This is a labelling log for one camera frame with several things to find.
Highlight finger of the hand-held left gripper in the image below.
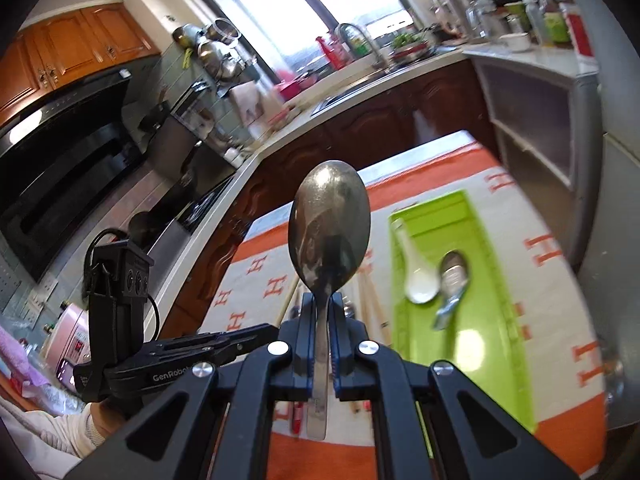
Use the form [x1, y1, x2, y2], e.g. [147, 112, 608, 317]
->
[164, 324, 280, 368]

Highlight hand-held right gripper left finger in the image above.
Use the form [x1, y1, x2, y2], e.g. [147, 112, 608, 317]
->
[65, 292, 318, 480]

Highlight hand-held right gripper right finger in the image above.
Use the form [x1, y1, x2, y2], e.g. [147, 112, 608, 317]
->
[329, 292, 583, 480]

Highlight white ceramic spoon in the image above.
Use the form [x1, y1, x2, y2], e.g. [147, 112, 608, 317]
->
[392, 217, 442, 305]

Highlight green plastic utensil tray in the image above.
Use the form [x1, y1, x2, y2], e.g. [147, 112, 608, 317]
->
[389, 189, 538, 433]

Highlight large metal spoon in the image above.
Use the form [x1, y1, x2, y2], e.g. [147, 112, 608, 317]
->
[288, 160, 372, 442]

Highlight metal spoon with patterned handle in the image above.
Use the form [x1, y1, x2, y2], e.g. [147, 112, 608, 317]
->
[432, 250, 472, 331]

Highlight person's left forearm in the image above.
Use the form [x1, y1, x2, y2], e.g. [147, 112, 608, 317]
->
[0, 399, 128, 461]

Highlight pink rice cooker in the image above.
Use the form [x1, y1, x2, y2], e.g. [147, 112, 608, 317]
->
[41, 302, 94, 389]

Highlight black wok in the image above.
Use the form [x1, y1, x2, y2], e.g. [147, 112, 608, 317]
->
[127, 210, 174, 254]

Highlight pink towel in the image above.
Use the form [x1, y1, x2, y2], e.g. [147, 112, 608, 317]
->
[0, 325, 39, 392]

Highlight black gas stove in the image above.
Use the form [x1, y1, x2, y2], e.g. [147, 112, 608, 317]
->
[175, 172, 237, 234]

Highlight black range hood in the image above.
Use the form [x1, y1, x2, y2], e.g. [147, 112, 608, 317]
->
[0, 66, 147, 282]

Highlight black countertop appliance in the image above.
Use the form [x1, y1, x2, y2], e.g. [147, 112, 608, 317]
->
[150, 110, 202, 182]

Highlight orange and white printed blanket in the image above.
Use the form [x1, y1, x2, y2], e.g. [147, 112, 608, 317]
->
[197, 142, 613, 480]

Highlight pale cutting board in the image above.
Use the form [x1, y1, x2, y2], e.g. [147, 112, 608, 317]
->
[230, 82, 282, 129]

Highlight dark brown base cabinets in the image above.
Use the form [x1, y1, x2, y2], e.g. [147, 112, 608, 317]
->
[165, 60, 497, 342]

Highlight red plastic bowl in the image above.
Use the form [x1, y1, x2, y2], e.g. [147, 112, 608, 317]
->
[277, 72, 322, 99]

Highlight steel kitchen sink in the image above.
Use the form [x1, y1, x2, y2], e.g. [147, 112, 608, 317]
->
[311, 67, 387, 117]

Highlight large steel pot lid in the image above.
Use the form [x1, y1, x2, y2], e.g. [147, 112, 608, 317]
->
[196, 40, 237, 80]

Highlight red plastic bottle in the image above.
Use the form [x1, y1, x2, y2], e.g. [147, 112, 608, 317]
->
[316, 35, 347, 69]

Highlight white open shelf unit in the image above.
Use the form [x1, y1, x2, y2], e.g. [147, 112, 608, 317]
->
[470, 52, 602, 267]

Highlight green dish soap bottle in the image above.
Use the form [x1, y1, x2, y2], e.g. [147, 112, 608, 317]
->
[350, 30, 374, 59]

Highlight grey refrigerator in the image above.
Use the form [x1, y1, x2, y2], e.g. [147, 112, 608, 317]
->
[565, 0, 640, 432]

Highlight steel kitchen faucet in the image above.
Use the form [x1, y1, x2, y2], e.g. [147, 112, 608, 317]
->
[334, 22, 392, 70]

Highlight basin of green vegetables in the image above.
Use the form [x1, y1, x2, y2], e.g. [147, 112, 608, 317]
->
[390, 32, 437, 64]

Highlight kitchen window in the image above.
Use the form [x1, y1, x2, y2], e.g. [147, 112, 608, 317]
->
[187, 0, 427, 87]

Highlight white ceramic bowl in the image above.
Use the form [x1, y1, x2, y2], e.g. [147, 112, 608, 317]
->
[499, 32, 531, 54]

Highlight steel electric kettle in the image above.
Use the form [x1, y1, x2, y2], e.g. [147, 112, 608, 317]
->
[430, 0, 474, 41]

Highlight glass jar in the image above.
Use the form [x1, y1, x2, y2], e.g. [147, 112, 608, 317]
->
[466, 0, 496, 41]

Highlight green labelled jar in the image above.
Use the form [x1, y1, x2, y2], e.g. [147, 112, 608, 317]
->
[504, 2, 532, 34]

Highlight clear plastic bottle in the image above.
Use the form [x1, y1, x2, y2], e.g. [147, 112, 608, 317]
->
[520, 0, 547, 44]

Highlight green labelled bottle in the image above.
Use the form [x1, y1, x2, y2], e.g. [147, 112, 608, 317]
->
[544, 10, 572, 45]

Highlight red and white box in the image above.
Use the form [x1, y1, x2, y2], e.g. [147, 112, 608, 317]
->
[559, 2, 595, 57]

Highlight white wall socket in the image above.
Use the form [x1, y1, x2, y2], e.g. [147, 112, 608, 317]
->
[27, 275, 60, 317]

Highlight orange wooden wall cabinets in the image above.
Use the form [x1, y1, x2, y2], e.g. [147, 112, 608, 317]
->
[0, 2, 162, 126]

